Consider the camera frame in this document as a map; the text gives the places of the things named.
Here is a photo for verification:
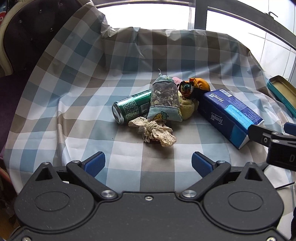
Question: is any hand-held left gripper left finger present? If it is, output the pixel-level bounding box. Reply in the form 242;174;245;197
32;152;118;202

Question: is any dark tufted chair cream frame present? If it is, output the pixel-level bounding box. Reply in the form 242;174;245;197
0;0;93;160

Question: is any dark grey window frame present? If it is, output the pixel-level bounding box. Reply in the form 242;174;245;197
92;0;296;50

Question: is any blue tissue pack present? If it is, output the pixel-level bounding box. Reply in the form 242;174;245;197
198;89;264;149

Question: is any blue beige checked tablecloth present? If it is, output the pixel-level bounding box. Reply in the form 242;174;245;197
5;2;296;200

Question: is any dried flower sachet bag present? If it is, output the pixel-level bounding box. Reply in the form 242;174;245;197
147;74;183;122

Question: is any orange and black scrunchie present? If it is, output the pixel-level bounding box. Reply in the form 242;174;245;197
178;77;210;100

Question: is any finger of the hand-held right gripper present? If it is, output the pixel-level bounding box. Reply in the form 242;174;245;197
284;122;296;136
247;124;296;172

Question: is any cream lace bow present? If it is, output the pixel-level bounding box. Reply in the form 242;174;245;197
128;116;176;148

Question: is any green drink can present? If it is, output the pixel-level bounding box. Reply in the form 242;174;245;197
112;89;153;125

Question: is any black cable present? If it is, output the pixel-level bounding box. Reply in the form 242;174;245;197
275;182;296;189

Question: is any yellow fluffy cloth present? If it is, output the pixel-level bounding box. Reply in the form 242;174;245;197
179;97;200;120

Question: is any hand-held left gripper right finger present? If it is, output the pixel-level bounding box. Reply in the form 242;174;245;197
180;152;266;202

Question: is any teal tin box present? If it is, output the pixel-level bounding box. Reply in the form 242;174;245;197
267;75;296;114

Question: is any blue cloth with red circles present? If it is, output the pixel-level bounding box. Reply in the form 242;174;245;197
0;0;10;22

